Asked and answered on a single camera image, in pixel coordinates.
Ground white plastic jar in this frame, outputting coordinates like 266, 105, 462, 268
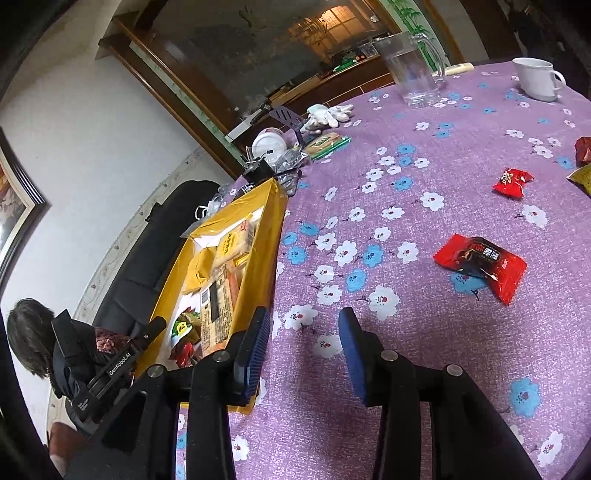
250, 128, 287, 160

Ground round biscuit packet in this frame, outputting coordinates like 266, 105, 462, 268
212, 219, 257, 268

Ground clear plastic bags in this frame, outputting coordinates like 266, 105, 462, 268
272, 147, 309, 197

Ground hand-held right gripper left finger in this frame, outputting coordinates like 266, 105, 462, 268
65, 305, 273, 480

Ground white ceramic cup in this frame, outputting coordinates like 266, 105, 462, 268
512, 58, 566, 102

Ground cream plastic tube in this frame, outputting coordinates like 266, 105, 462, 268
431, 62, 474, 77

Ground green edged biscuit packet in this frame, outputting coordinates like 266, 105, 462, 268
302, 131, 352, 161

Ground white glove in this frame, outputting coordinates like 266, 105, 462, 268
305, 104, 355, 132

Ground clear glass pitcher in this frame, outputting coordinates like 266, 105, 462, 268
372, 32, 448, 109

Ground small black box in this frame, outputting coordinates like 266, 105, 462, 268
245, 159, 278, 183

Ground yellow snack packet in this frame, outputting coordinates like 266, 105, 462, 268
567, 164, 591, 193

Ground gold foil snack packet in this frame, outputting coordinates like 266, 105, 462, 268
182, 247, 220, 296

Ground bamboo painted panel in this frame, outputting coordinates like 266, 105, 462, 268
379, 0, 458, 70

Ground clear plastic bag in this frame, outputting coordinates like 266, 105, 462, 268
210, 182, 252, 217

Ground purple slotted spatula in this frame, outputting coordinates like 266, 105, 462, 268
271, 105, 308, 144

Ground green snack packet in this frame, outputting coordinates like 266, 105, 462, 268
172, 311, 201, 344

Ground long cracker packet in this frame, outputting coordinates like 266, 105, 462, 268
198, 265, 243, 356

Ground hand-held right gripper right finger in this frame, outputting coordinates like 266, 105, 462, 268
338, 307, 543, 480

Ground black leather sofa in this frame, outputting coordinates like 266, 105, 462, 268
90, 180, 222, 342

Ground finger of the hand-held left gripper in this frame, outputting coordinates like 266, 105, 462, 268
130, 316, 168, 354

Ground framed wall picture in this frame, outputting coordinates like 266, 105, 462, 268
0, 127, 49, 296

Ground wooden framed glass partition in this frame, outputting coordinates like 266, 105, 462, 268
95, 0, 467, 178

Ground wooden cabinet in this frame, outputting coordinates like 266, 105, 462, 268
226, 32, 398, 153

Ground yellow cardboard box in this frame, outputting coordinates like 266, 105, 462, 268
134, 178, 289, 414

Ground red black candy packet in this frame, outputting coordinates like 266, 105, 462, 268
433, 233, 528, 306

